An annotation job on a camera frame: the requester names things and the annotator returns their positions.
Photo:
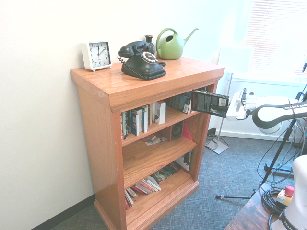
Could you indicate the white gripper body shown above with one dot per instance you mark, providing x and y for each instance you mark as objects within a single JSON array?
[{"x": 236, "y": 107}]

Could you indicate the thick paperback book dark cover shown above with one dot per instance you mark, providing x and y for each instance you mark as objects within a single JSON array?
[{"x": 208, "y": 103}]

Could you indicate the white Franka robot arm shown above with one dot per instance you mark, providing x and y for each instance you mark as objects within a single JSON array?
[{"x": 271, "y": 101}]

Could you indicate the blue cover paperback book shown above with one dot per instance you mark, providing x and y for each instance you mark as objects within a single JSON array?
[
  {"x": 176, "y": 103},
  {"x": 187, "y": 109}
]

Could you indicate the white floor lamp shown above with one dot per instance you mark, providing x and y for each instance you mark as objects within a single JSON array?
[{"x": 236, "y": 58}]

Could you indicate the red folder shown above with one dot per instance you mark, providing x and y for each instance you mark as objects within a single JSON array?
[{"x": 187, "y": 133}]

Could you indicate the small wooden box speaker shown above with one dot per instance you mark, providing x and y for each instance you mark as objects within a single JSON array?
[{"x": 177, "y": 130}]

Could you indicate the small white paper card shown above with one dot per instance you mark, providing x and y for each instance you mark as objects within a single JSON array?
[{"x": 160, "y": 139}]

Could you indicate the white window blinds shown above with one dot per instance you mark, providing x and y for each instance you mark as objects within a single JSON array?
[{"x": 275, "y": 36}]

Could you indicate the cream-paged paperback book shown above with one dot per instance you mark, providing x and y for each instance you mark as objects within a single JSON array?
[{"x": 150, "y": 113}]

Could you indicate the green plastic watering can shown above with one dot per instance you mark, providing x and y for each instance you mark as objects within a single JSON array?
[{"x": 170, "y": 51}]

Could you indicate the dark green cover book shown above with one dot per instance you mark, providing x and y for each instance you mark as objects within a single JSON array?
[{"x": 166, "y": 173}]

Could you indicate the yellow red emergency stop button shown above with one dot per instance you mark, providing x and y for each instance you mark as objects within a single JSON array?
[{"x": 289, "y": 190}]

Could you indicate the black rotary telephone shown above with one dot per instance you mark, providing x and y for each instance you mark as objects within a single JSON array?
[{"x": 144, "y": 69}]

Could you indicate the dark wooden table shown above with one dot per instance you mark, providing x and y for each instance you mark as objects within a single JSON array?
[{"x": 251, "y": 215}]

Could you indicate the white book with red marks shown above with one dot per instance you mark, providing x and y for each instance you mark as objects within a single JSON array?
[{"x": 155, "y": 183}]

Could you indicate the black glossy vase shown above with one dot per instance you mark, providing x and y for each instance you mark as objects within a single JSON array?
[{"x": 148, "y": 39}]

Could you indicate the red spine paperback book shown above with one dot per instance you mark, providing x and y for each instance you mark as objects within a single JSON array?
[{"x": 121, "y": 127}]

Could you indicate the white cover paperback book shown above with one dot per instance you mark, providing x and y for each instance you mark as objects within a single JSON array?
[{"x": 149, "y": 186}]

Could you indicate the wooden bookshelf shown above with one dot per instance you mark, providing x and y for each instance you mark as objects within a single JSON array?
[{"x": 100, "y": 143}]

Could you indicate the white square alarm clock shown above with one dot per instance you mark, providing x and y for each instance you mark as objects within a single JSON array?
[{"x": 98, "y": 55}]

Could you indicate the black camera tripod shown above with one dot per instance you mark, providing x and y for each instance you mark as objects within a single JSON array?
[{"x": 275, "y": 155}]

